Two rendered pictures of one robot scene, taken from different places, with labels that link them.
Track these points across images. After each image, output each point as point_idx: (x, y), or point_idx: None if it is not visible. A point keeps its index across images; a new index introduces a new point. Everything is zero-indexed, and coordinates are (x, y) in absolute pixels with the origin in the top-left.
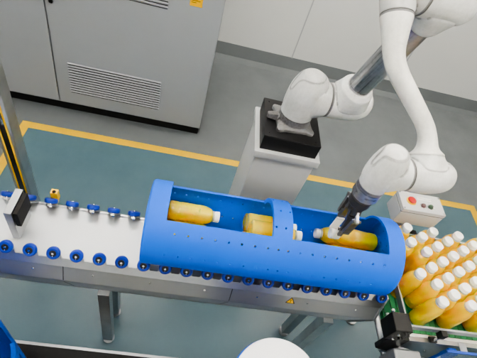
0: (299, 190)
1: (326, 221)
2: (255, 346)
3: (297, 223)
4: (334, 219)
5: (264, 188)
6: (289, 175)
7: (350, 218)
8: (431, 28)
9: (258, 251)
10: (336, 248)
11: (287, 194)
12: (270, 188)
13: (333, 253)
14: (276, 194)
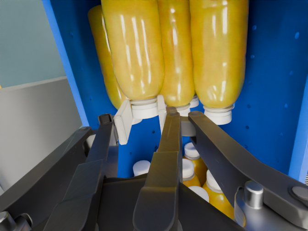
0: (14, 90)
1: (99, 108)
2: None
3: (122, 151)
4: (89, 95)
5: (41, 132)
6: (0, 124)
7: (181, 178)
8: None
9: None
10: (302, 178)
11: (31, 100)
12: (37, 125)
13: (306, 175)
14: (39, 112)
